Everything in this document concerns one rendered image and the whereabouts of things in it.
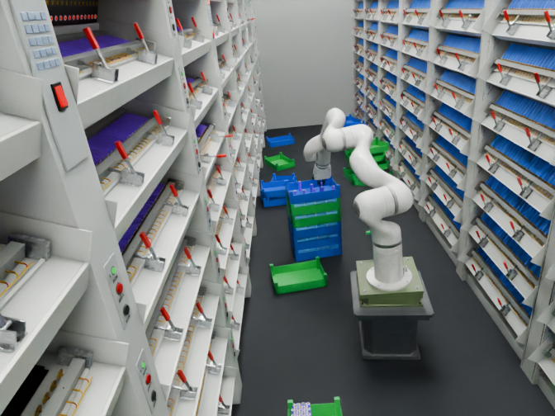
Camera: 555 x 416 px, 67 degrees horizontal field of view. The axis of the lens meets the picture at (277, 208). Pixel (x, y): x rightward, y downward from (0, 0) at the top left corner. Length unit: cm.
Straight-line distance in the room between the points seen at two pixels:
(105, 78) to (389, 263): 131
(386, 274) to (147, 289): 114
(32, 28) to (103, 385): 50
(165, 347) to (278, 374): 99
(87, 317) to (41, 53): 37
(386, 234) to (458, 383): 69
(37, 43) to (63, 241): 25
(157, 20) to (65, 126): 67
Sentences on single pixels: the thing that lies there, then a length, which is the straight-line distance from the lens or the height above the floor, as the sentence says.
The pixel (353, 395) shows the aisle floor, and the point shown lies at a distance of 188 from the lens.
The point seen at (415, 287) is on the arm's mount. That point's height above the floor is 36.
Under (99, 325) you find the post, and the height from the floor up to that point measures 104.
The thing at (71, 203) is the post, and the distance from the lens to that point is 61.
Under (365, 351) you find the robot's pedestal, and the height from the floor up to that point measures 2.
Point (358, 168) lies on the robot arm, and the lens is 177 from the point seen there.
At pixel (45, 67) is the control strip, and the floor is 141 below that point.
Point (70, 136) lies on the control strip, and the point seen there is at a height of 132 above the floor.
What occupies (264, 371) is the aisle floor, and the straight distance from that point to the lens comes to 199.
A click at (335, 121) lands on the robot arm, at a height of 96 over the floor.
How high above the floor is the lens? 144
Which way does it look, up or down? 25 degrees down
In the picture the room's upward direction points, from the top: 6 degrees counter-clockwise
